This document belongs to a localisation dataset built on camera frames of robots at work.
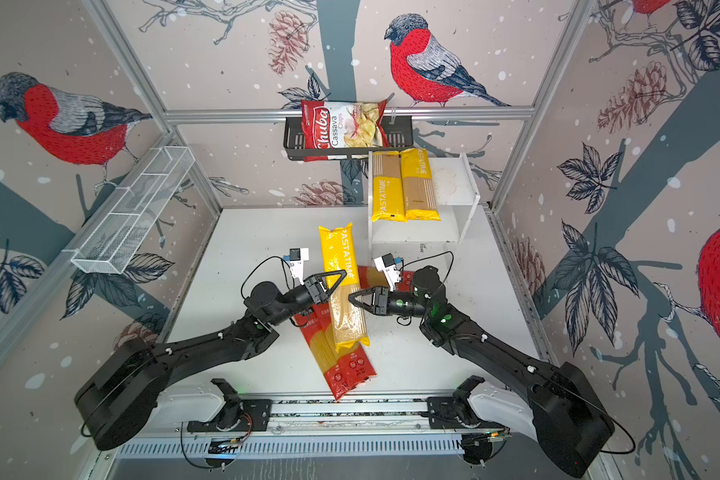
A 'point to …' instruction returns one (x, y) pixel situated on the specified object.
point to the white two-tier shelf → (458, 196)
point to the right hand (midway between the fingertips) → (346, 308)
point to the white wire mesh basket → (115, 237)
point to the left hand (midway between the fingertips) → (343, 276)
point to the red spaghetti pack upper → (353, 359)
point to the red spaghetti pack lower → (322, 351)
